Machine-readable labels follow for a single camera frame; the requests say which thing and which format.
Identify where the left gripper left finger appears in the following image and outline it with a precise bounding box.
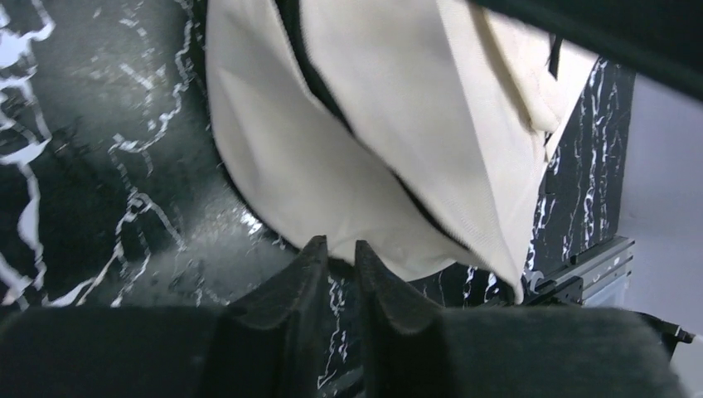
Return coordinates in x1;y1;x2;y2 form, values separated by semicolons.
1;236;328;397

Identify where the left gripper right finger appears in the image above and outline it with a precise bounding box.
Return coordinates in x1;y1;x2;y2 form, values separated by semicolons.
354;240;685;397

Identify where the beige student backpack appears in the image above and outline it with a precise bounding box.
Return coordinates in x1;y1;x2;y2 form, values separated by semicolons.
206;1;597;302

